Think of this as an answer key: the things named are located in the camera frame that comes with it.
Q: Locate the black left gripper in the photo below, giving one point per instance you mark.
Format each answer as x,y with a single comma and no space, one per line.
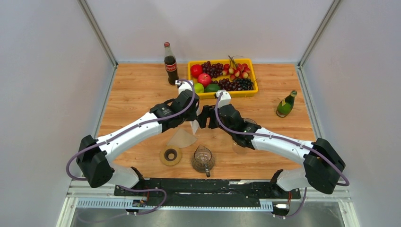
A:
193,116

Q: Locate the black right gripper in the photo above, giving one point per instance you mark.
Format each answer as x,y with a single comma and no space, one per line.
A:
205,114

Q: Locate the white paper coffee filter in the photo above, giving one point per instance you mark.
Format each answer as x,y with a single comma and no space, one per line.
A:
195,124

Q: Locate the blue glass dripper cone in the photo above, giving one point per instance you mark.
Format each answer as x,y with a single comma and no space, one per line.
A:
250,120

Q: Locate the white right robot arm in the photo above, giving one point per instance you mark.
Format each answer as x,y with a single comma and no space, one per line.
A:
321,166

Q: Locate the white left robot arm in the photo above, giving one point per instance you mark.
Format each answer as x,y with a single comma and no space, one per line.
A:
95,156

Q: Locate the light green apple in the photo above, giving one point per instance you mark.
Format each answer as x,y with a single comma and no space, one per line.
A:
199,88

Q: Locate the pink red apple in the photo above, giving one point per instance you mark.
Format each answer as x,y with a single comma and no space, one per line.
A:
204,79

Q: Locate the dark green lime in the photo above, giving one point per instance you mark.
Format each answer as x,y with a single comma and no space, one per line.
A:
212,87

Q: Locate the dark grape bunch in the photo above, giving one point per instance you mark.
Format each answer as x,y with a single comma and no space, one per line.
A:
236,85

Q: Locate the yellow plastic fruit tray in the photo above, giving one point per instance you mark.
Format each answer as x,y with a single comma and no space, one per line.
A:
232,93

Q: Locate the glass cola bottle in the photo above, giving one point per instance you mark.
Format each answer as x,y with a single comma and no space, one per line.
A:
170,64

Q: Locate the purple grape bunch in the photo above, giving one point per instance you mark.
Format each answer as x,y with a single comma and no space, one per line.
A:
214,70

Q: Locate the clear glass server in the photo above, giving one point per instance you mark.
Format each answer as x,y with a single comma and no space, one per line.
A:
239,150

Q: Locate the red cherries bunch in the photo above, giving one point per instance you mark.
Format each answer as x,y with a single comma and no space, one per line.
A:
237,67

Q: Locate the green champagne bottle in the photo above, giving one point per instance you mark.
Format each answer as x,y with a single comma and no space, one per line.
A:
286,105

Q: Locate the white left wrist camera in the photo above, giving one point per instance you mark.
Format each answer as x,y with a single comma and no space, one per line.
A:
184,85

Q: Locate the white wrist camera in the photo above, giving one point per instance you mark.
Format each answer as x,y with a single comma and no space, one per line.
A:
184,85
223,97

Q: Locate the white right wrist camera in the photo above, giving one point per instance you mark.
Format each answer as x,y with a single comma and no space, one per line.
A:
223,97

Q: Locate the glass pitcher with handle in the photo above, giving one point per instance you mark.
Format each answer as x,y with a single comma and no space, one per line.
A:
203,160

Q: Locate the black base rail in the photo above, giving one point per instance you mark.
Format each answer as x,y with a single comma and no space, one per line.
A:
207,193

